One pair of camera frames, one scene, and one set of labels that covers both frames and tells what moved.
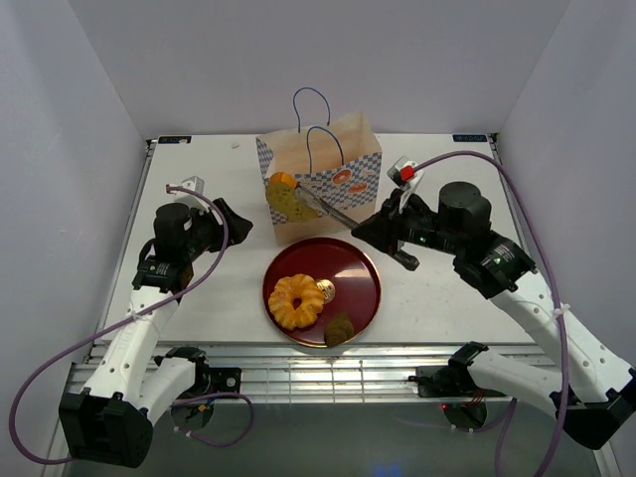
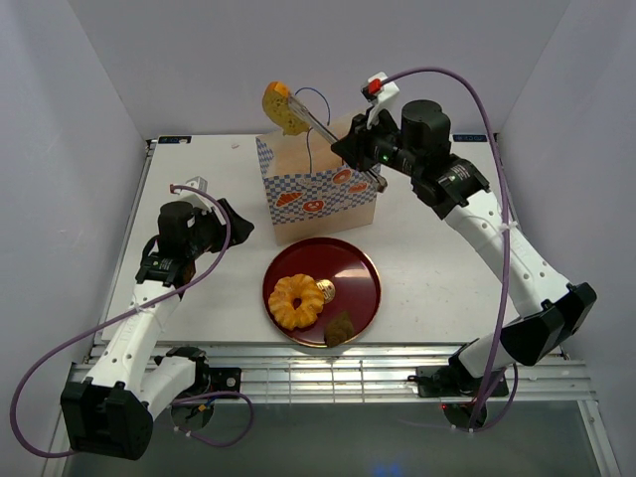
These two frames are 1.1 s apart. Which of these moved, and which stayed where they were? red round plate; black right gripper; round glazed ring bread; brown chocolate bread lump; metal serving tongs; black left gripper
Moved: black right gripper; metal serving tongs
Stayed: red round plate; round glazed ring bread; brown chocolate bread lump; black left gripper
